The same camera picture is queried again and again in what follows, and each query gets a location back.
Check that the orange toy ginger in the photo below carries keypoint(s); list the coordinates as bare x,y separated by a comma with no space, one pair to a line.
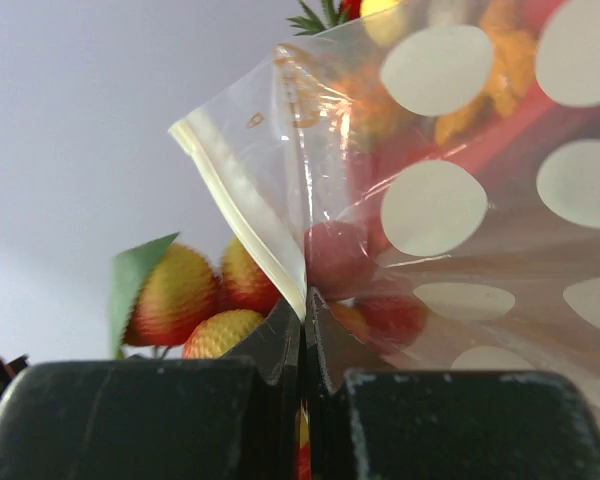
377,115

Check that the toy pineapple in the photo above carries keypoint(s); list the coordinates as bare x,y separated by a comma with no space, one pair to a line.
333,14

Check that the yellow toy lemon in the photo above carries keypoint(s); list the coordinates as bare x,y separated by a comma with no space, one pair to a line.
383,20

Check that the red lychee bunch toy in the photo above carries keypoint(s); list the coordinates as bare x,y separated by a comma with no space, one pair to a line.
166,294

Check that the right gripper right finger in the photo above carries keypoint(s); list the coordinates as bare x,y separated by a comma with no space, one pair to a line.
430,420

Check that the red plastic tray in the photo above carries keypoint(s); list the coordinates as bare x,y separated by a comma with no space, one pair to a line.
538,124

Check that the clear polka dot zip bag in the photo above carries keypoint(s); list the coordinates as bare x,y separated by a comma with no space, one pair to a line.
506,260

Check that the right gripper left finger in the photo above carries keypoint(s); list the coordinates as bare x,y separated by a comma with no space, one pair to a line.
130,415

